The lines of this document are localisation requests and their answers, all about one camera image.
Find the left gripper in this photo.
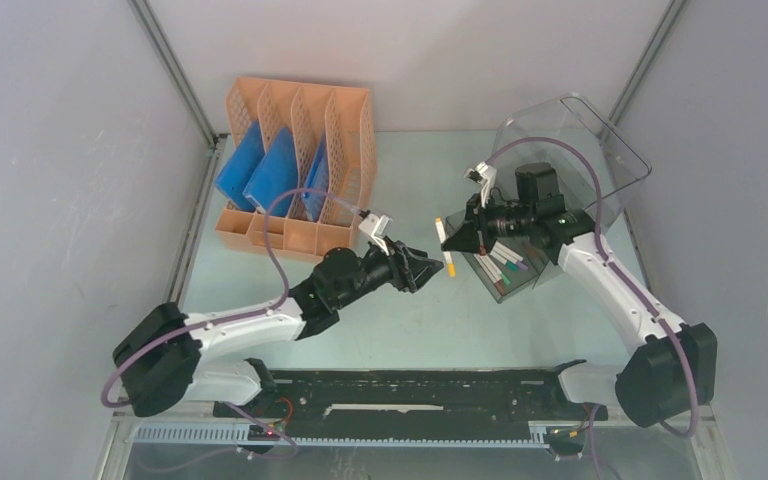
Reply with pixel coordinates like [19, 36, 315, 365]
[333, 235, 442, 309]

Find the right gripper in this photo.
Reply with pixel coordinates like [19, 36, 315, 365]
[443, 192, 534, 256]

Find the yellow cap marker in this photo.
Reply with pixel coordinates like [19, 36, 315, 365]
[434, 217, 457, 278]

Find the brown cap marker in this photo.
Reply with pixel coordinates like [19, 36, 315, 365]
[476, 255, 505, 295]

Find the green cap marker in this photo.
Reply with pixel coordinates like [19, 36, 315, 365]
[482, 255, 510, 285]

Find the purple cap marker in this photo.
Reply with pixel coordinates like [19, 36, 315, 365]
[495, 241, 529, 270]

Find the blue folder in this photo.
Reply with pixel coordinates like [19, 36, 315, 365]
[243, 127, 298, 214]
[214, 120, 265, 212]
[300, 134, 329, 222]

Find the clear plastic drawer cabinet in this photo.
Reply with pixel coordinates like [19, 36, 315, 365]
[441, 94, 652, 302]

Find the blue folder front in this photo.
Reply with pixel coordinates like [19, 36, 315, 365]
[214, 120, 265, 212]

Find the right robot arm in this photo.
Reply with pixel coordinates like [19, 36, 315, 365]
[442, 162, 718, 438]

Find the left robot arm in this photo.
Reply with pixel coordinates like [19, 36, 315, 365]
[112, 240, 444, 418]

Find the orange plastic file organizer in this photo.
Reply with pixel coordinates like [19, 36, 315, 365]
[215, 77, 377, 263]

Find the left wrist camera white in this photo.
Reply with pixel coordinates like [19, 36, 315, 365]
[358, 209, 391, 255]

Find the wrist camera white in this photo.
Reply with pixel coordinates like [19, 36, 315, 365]
[358, 209, 391, 255]
[464, 162, 498, 208]

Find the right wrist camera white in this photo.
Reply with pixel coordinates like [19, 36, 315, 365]
[464, 162, 498, 208]

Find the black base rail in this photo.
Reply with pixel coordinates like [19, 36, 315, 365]
[242, 367, 590, 443]

